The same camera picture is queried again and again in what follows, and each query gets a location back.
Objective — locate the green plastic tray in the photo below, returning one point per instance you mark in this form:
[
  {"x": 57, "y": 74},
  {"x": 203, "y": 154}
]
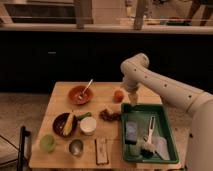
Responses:
[{"x": 141, "y": 115}]

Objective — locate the dark red grapes bunch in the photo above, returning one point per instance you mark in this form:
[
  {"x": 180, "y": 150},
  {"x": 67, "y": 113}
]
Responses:
[{"x": 107, "y": 116}]

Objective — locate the dark brown bowl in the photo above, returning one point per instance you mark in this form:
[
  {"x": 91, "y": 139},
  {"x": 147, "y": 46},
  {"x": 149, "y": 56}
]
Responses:
[{"x": 59, "y": 123}]

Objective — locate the white paper cup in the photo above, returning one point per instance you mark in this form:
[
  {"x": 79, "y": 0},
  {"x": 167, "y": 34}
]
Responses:
[{"x": 88, "y": 125}]

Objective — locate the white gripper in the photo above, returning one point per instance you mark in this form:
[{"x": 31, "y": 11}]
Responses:
[{"x": 133, "y": 98}]

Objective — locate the orange bowl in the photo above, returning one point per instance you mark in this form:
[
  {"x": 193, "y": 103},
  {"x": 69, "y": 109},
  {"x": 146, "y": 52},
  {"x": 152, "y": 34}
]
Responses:
[{"x": 75, "y": 92}]

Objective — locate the yellow corn cob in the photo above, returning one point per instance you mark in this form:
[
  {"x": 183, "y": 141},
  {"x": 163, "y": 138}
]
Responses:
[{"x": 68, "y": 125}]

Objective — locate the black chair frame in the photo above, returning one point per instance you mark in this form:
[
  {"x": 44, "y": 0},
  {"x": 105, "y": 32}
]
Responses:
[{"x": 24, "y": 149}]

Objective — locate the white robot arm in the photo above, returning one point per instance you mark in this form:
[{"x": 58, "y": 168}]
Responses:
[{"x": 194, "y": 101}]

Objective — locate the grey cloth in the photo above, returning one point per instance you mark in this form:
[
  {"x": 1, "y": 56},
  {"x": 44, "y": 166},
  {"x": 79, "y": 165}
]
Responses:
[{"x": 161, "y": 147}]

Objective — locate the metal spoon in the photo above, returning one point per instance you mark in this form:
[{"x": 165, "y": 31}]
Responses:
[{"x": 85, "y": 89}]

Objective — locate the green plastic cup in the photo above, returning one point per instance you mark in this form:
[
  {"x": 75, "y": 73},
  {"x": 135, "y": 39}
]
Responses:
[{"x": 47, "y": 143}]

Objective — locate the small metal cup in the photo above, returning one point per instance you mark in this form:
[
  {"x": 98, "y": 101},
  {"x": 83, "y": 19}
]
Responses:
[{"x": 76, "y": 147}]

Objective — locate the brown rectangular block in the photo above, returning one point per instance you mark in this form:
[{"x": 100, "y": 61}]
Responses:
[{"x": 101, "y": 151}]

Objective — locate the green cucumber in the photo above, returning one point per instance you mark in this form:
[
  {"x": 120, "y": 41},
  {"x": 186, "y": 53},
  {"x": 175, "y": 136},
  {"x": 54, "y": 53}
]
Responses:
[{"x": 80, "y": 117}]

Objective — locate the blue sponge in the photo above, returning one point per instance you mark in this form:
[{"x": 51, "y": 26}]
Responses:
[{"x": 131, "y": 133}]

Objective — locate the white dish brush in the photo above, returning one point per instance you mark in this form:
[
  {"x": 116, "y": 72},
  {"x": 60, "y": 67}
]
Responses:
[{"x": 148, "y": 148}]

